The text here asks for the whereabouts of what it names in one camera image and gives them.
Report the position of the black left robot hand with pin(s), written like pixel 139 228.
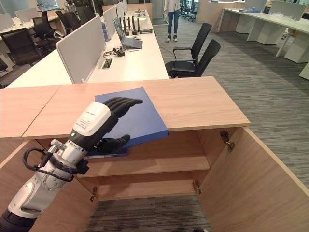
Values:
pixel 96 119

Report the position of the blue folder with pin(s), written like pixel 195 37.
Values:
pixel 140 116

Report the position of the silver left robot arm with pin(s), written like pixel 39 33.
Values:
pixel 41 178

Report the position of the wooden office cabinet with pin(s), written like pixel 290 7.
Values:
pixel 144 108

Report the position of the long white office desk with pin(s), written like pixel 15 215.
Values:
pixel 125 60

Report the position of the wooden cabinet shelf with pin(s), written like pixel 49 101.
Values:
pixel 149 164

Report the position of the black mesh office chair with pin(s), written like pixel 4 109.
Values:
pixel 43 31
pixel 20 47
pixel 68 21

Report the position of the white office table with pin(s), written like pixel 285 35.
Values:
pixel 265 26

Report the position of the grey desk divider panel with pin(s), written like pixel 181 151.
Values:
pixel 80 56
pixel 109 20

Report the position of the metal door hinge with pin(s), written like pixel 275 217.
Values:
pixel 228 140
pixel 197 186
pixel 93 193

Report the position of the open laptop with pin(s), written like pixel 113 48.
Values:
pixel 126 36

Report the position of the black router with antennas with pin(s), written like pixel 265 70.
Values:
pixel 135 26

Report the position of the person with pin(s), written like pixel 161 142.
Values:
pixel 172 18

